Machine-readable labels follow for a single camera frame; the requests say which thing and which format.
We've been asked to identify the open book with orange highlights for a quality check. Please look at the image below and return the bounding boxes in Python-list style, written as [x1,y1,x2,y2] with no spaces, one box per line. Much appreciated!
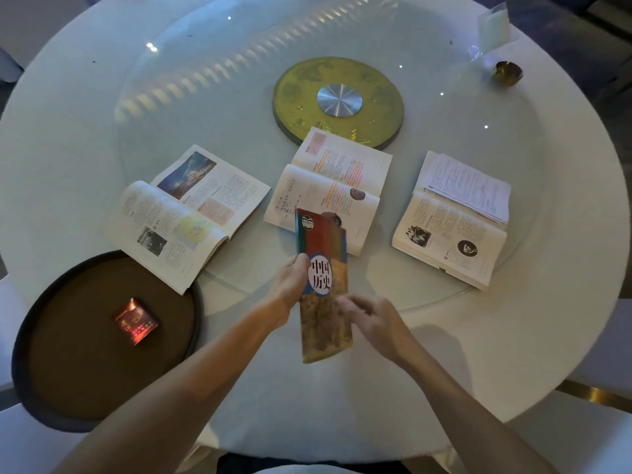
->
[263,126,394,257]

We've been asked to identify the colourful cover book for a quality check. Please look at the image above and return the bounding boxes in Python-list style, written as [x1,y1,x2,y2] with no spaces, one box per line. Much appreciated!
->
[295,208,354,365]

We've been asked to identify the person's right forearm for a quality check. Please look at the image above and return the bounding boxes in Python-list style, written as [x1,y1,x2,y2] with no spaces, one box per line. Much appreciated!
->
[393,334,561,474]

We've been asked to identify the open book with landscape photo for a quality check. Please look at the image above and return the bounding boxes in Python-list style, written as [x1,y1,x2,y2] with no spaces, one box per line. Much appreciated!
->
[104,145,272,296]

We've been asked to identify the small golden bowl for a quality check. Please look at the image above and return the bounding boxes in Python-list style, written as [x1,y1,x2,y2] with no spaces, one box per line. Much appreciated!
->
[491,60,524,87]

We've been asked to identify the loose white printed sheets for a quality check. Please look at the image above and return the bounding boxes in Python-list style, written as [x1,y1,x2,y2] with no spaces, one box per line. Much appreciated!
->
[424,153,512,224]

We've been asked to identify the open book with portrait pictures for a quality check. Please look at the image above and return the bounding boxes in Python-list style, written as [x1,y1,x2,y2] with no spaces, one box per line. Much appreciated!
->
[391,151,512,291]

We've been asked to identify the person's dark trousers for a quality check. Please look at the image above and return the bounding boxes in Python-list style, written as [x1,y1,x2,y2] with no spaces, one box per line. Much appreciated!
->
[216,452,413,474]

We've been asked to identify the round glass turntable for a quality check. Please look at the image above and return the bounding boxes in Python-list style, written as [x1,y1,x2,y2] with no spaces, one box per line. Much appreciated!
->
[115,0,550,301]

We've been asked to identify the small red box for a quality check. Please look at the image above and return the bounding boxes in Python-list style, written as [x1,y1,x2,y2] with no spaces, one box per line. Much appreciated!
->
[111,297,160,347]

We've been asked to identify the golden round turntable base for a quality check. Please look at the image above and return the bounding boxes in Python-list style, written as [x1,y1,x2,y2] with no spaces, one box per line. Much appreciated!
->
[273,56,405,149]

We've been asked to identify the white plastic packet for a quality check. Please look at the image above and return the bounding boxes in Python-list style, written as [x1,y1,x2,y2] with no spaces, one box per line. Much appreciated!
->
[476,4,519,50]

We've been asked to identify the person's left forearm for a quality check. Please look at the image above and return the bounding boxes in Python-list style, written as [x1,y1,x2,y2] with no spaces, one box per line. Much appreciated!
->
[52,302,279,474]

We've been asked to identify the white chair with golden trim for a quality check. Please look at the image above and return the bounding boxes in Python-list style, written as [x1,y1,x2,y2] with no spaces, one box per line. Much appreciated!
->
[513,298,632,474]

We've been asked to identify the person's left hand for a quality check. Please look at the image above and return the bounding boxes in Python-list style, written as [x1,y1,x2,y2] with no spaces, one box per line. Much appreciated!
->
[264,252,312,330]

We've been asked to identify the round brown tray dark rim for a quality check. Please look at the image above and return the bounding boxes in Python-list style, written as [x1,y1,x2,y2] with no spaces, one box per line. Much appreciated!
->
[11,250,204,434]

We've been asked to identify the person's right hand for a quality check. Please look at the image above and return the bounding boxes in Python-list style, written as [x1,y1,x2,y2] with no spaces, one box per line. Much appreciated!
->
[336,293,411,365]

